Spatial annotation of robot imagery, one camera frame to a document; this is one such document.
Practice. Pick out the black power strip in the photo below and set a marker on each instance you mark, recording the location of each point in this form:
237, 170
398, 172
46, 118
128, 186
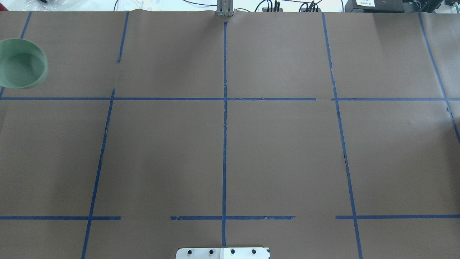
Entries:
290, 6

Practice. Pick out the grey aluminium frame post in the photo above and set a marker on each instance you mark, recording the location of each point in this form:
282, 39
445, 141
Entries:
224, 8

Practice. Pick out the light green bowl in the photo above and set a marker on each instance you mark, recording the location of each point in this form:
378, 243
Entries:
23, 64

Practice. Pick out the black electronics box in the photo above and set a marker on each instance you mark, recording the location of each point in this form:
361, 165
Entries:
374, 6

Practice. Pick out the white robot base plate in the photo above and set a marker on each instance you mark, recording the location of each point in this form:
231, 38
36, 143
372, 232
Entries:
224, 253

